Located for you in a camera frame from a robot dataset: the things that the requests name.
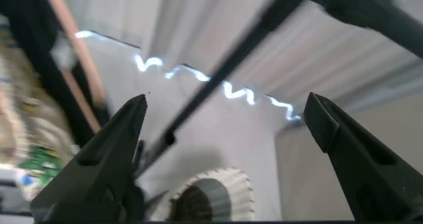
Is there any black clothes rack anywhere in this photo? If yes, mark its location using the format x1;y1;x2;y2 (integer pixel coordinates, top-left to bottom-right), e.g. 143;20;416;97
132;0;423;178

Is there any cream printed garment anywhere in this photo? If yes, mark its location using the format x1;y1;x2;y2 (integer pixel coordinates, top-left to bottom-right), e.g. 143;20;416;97
0;15;81;202

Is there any white curtain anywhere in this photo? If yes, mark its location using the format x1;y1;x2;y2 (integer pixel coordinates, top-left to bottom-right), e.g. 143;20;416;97
59;0;423;119

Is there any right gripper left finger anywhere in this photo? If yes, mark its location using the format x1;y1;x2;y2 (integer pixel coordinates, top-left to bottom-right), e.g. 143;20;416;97
29;94;148;223

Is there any black garment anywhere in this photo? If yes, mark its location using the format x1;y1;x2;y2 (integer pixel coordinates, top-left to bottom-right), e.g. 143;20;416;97
0;0;110;147

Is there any pink clothes hanger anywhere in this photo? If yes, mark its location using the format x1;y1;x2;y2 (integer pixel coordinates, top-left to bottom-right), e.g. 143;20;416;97
40;0;108;133

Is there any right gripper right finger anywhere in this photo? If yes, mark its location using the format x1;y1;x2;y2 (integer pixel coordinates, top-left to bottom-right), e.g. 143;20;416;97
303;91;423;222

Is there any white laundry basket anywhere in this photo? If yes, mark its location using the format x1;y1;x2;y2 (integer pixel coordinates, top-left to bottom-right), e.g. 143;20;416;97
150;167;256;222

